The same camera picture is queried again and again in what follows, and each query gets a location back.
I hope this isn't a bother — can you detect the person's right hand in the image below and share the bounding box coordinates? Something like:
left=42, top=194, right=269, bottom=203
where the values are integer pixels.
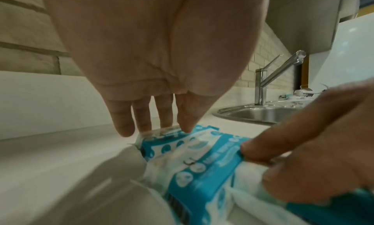
left=239, top=77, right=374, bottom=206

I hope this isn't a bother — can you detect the person's left hand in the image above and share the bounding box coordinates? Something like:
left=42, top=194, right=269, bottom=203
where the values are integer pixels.
left=39, top=0, right=271, bottom=138

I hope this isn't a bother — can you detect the teal wet wipes packet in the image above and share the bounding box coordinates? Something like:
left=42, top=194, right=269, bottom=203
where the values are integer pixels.
left=128, top=123, right=293, bottom=225
left=285, top=187, right=374, bottom=225

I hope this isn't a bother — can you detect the small white counter item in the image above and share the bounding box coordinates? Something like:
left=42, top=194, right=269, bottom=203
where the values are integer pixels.
left=293, top=86, right=316, bottom=97

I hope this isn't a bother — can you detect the steel sink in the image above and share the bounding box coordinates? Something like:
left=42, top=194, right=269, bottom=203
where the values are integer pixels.
left=215, top=100, right=310, bottom=126

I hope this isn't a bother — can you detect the steel faucet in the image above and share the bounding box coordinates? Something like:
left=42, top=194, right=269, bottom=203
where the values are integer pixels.
left=254, top=49, right=307, bottom=107

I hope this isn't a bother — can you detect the grey overhead cabinet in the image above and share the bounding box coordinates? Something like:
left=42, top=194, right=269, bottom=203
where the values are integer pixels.
left=264, top=0, right=355, bottom=54

